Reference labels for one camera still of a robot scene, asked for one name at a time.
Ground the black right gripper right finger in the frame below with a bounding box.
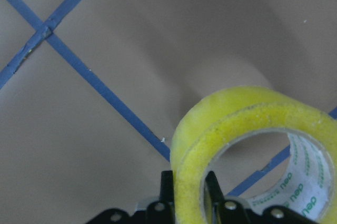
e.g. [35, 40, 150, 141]
[204, 171, 252, 223]

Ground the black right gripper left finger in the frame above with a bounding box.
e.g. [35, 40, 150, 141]
[136, 170, 175, 223]

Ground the yellow tape roll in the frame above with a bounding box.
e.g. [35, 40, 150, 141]
[170, 86, 336, 223]

